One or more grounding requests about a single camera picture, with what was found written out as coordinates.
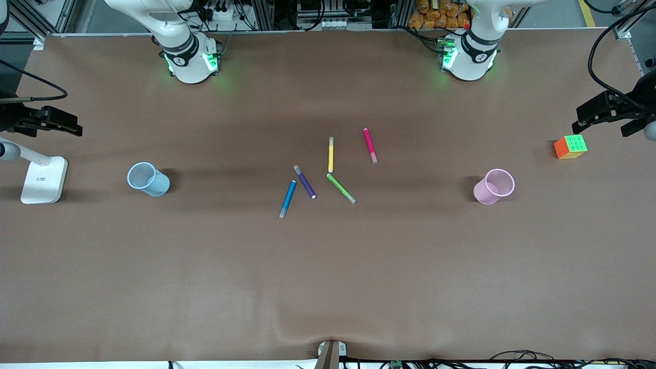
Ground bag of orange items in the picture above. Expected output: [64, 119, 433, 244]
[408, 0, 473, 30]

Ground grey terminal strip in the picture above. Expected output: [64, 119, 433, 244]
[297, 17, 373, 31]

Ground green marker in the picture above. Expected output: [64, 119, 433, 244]
[326, 173, 357, 204]

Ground light blue plastic cup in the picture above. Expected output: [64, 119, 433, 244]
[127, 162, 171, 197]

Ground purple marker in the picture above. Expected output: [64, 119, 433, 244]
[293, 165, 317, 200]

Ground pink plastic cup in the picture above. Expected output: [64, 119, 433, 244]
[473, 169, 515, 206]

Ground colourful puzzle cube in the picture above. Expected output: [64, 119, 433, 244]
[553, 135, 588, 160]

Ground white power strip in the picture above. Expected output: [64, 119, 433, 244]
[204, 4, 242, 24]

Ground blue marker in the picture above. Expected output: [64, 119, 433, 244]
[279, 180, 297, 219]

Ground black cable bundle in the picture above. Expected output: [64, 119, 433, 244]
[482, 350, 656, 369]

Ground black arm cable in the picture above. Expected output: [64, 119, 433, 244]
[0, 59, 69, 103]
[588, 4, 656, 111]

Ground metal table clamp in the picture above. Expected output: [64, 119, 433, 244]
[314, 339, 348, 369]

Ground pink marker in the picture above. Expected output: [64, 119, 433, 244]
[363, 128, 378, 164]

